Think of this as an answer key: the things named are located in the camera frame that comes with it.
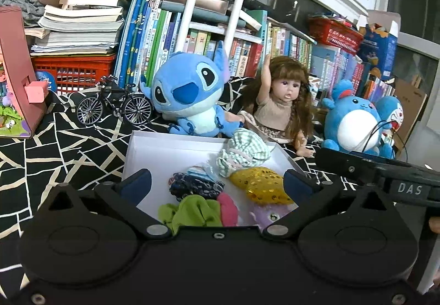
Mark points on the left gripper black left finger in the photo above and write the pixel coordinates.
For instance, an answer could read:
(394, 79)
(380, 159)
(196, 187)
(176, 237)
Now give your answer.
(122, 200)

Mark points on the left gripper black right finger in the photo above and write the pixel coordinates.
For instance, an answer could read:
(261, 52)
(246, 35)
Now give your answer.
(310, 198)

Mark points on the purple plush toy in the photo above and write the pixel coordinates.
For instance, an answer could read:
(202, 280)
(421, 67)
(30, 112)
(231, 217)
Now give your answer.
(267, 214)

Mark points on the pink green scrunchie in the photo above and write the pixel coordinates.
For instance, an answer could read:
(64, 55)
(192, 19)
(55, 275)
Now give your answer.
(196, 211)

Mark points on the dark blue patterned scrunchie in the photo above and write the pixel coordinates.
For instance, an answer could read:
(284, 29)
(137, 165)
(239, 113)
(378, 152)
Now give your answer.
(195, 181)

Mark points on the green white striped cloth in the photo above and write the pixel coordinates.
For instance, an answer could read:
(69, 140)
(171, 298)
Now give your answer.
(243, 151)

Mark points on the white shallow cardboard box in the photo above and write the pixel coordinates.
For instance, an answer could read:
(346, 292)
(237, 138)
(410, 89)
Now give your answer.
(166, 154)

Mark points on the black white patterned cloth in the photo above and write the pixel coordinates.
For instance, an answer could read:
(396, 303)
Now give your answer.
(61, 150)

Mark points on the Doraemon plush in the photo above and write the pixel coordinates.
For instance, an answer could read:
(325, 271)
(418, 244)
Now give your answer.
(390, 111)

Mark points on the blue round white-belly plush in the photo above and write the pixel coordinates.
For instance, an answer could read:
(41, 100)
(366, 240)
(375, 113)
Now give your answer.
(352, 124)

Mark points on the miniature black bicycle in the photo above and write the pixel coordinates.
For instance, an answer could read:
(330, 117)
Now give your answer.
(124, 103)

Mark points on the brown-haired baby doll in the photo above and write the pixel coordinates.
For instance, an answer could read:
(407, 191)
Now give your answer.
(277, 104)

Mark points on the blue Stitch plush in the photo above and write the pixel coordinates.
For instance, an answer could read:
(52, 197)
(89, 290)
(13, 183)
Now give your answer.
(186, 90)

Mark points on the row of colourful books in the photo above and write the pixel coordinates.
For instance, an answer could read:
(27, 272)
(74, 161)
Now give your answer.
(258, 35)

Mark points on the orange plastic crate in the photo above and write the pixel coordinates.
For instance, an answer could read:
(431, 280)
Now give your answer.
(76, 72)

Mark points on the blue cardboard box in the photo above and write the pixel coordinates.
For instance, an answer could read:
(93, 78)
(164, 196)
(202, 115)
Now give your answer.
(378, 47)

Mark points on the pink triangular miniature house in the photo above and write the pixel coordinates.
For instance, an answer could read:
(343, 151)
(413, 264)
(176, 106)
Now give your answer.
(22, 94)

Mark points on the row of blue upright books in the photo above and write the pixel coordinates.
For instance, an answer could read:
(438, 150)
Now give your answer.
(148, 39)

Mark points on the red plastic basket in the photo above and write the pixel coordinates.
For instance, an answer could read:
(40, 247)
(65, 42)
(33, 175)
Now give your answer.
(328, 31)

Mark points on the stack of horizontal books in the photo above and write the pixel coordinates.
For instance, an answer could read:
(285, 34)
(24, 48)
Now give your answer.
(80, 27)

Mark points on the grey crumpled cloth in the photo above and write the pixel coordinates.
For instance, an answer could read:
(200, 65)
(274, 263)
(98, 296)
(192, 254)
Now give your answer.
(32, 10)

